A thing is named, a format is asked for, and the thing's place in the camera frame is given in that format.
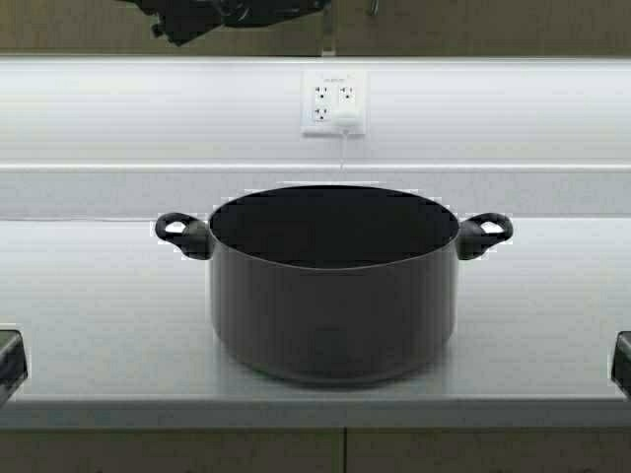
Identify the left olive drawer front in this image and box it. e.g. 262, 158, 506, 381
1, 430, 345, 472

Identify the dark grey cooking pot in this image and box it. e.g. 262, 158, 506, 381
155, 184, 514, 385

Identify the cabinet door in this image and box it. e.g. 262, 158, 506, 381
333, 1, 630, 57
1, 1, 336, 57

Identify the white plug adapter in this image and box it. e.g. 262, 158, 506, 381
331, 109, 359, 134

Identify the olive drawer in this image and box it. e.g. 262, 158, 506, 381
345, 428, 630, 472
1, 430, 345, 472

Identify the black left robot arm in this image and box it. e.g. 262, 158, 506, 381
130, 0, 331, 47

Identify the right olive drawer front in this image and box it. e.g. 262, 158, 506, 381
345, 428, 630, 472

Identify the white wall outlet plate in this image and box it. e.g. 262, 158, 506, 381
301, 69, 367, 136

